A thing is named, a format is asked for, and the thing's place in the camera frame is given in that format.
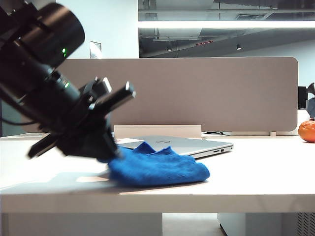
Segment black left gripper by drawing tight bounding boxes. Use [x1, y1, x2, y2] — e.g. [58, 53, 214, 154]
[27, 78, 137, 163]

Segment blue microfibre rag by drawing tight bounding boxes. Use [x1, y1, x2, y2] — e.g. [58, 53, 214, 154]
[106, 142, 211, 187]

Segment silver closed laptop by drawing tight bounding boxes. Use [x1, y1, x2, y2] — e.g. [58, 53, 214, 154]
[115, 135, 235, 159]

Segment white desk leg panel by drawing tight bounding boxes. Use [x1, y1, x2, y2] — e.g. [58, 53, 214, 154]
[0, 212, 163, 236]

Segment grey fabric desk divider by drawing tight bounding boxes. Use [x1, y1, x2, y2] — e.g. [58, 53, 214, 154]
[21, 57, 300, 133]

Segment long white ceiling light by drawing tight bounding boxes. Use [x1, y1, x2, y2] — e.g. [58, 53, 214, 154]
[137, 21, 315, 29]

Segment white cabinet with vent grille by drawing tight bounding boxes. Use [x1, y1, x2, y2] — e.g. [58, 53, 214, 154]
[218, 212, 315, 236]

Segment ceiling air vent grille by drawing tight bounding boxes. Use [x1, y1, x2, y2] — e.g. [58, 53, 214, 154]
[236, 13, 268, 21]

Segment white rounded object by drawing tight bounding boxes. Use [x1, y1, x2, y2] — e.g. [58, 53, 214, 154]
[297, 109, 315, 123]

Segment black monitor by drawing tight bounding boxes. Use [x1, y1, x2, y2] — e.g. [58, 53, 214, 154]
[298, 86, 308, 110]

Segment orange round fruit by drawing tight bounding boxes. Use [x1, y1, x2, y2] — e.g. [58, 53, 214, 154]
[297, 118, 315, 143]

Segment seated person in grey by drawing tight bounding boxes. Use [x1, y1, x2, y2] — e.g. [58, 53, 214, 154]
[306, 83, 315, 110]

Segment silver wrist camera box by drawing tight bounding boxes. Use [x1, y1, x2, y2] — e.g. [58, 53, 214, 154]
[94, 77, 113, 96]

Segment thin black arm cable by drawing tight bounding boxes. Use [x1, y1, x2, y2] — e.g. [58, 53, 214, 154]
[0, 117, 34, 125]

